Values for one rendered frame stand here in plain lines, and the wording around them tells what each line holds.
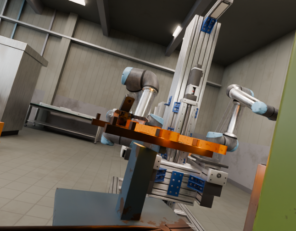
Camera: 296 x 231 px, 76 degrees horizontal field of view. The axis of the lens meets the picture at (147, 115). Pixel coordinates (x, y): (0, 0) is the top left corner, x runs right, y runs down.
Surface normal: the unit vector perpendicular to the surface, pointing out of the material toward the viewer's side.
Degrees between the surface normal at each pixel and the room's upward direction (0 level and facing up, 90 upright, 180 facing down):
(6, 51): 90
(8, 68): 90
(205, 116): 90
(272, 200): 90
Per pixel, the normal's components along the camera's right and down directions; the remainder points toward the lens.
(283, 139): -0.89, -0.26
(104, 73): 0.14, -0.04
